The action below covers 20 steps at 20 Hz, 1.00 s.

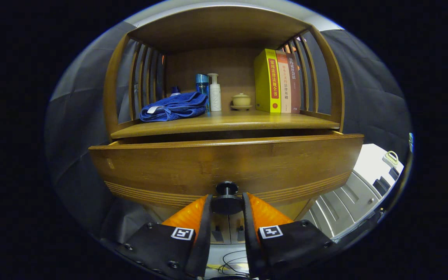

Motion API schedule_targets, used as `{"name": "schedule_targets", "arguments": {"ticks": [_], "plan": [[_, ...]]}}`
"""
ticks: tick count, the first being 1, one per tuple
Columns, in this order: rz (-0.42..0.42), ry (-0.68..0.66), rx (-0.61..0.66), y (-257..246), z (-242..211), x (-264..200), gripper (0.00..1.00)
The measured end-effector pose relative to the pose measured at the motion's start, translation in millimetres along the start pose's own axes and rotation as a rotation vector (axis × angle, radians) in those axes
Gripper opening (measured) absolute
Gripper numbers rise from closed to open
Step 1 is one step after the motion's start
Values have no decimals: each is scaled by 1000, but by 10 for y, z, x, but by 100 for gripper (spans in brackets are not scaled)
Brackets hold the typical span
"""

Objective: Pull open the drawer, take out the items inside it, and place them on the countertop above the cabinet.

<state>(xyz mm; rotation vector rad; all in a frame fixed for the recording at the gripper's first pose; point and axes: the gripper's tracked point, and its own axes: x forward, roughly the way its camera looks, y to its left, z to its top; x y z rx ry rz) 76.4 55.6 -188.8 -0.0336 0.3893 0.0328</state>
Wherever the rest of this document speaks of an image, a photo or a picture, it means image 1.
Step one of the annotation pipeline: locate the tall blue bottle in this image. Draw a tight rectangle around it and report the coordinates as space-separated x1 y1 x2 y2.
196 73 210 112

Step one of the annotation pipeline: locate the white side cabinet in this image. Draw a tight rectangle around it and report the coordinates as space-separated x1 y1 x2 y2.
301 144 405 238

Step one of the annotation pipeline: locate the wooden cabinet door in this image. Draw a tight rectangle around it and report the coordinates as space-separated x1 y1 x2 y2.
229 213 245 243
211 215 228 245

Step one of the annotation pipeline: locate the black round drawer knob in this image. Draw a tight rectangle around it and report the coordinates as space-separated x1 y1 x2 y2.
210 181 244 215

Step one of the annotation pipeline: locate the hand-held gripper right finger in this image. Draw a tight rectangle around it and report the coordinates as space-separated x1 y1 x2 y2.
242 192 341 280

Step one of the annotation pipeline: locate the wooden drawer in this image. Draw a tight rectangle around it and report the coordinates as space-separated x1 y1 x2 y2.
89 130 364 208

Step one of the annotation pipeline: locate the yellow book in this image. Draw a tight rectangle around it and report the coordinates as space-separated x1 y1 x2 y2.
254 49 282 114

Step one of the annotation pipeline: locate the beige and orange book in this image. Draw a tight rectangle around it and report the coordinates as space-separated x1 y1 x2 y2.
275 51 292 114

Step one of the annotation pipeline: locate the beige lidded teacup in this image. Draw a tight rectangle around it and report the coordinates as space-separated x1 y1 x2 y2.
230 93 253 110

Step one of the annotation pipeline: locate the brown book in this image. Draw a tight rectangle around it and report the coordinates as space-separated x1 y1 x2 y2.
286 52 302 114

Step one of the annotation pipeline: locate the yellow-green soap dish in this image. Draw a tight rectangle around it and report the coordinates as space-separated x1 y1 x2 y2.
382 151 399 168

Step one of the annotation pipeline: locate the white pump bottle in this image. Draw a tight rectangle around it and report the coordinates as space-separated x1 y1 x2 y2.
208 73 222 112

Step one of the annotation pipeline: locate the wooden cabinet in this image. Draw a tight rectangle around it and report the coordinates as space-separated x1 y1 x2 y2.
88 5 364 245

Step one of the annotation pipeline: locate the blue folded towel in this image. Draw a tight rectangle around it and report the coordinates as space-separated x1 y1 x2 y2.
140 91 209 123

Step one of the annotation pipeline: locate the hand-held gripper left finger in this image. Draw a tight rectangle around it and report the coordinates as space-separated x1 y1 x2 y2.
115 194 213 280

